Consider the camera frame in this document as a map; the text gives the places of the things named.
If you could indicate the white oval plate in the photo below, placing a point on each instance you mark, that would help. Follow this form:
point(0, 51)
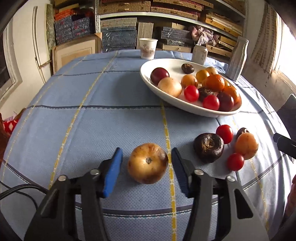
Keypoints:
point(166, 66)

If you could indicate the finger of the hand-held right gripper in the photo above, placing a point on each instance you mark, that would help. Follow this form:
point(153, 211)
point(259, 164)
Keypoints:
point(285, 144)

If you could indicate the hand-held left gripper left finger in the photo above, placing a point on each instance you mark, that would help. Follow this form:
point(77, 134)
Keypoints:
point(113, 173)

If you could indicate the orange striped round fruit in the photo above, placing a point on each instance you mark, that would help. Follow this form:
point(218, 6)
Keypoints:
point(189, 81)

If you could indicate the tan brown-patched round fruit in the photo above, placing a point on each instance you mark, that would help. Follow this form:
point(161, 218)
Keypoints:
point(148, 166)

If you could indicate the orange-tan spotted fruit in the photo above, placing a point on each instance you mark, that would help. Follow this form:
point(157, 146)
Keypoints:
point(246, 146)

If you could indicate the red white-dotted cloth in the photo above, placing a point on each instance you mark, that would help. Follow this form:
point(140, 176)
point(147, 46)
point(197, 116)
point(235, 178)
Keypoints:
point(9, 126)

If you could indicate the white paper cup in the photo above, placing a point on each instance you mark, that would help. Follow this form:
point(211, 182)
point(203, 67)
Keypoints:
point(148, 48)

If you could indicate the black cushion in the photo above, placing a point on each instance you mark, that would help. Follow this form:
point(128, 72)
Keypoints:
point(289, 113)

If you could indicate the wooden framed panel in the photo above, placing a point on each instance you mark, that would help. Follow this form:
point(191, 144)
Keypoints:
point(74, 53)

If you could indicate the stack of dark blue boxes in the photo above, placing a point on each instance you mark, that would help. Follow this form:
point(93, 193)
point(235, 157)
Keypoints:
point(118, 39)
point(175, 34)

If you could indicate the grey metal shelf rack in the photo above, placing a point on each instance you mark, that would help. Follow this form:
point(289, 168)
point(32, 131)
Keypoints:
point(97, 32)

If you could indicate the stack of wooden boxes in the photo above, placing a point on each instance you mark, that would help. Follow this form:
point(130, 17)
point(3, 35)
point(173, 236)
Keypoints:
point(224, 23)

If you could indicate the long white board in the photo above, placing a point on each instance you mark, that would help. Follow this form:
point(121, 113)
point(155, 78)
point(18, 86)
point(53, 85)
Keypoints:
point(38, 46)

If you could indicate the grey ribbed bottle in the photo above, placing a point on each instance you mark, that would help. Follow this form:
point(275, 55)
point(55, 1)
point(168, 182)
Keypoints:
point(238, 58)

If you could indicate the dark red plum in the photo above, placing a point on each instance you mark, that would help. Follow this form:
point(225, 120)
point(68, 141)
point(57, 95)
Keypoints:
point(159, 75)
point(225, 102)

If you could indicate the pink cloth bundle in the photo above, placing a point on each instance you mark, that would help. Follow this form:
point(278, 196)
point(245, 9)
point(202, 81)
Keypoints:
point(203, 34)

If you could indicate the grey corrugated box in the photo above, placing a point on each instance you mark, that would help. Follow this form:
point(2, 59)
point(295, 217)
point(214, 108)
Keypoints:
point(144, 32)

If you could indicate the white drink can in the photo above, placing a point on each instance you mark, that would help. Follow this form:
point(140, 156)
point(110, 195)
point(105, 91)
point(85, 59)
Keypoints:
point(199, 55)

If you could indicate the blue checked tablecloth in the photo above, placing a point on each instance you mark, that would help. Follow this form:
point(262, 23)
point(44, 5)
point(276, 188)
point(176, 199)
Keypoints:
point(92, 127)

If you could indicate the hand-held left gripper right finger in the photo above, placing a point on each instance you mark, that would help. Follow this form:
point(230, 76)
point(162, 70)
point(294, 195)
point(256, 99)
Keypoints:
point(181, 173)

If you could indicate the green marbled panel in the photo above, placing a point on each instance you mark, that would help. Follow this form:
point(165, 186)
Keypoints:
point(50, 27)

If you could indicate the stack of blue floral boxes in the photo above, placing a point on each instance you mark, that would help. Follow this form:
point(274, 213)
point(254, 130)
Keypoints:
point(67, 30)

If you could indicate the stack of red tan woven boxes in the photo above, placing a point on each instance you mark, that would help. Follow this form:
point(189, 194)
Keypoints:
point(124, 8)

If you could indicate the yellow round fruit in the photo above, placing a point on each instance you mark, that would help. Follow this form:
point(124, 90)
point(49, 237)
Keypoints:
point(202, 75)

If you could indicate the white framed window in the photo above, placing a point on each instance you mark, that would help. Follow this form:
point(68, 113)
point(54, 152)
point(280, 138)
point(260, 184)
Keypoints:
point(286, 46)
point(7, 69)

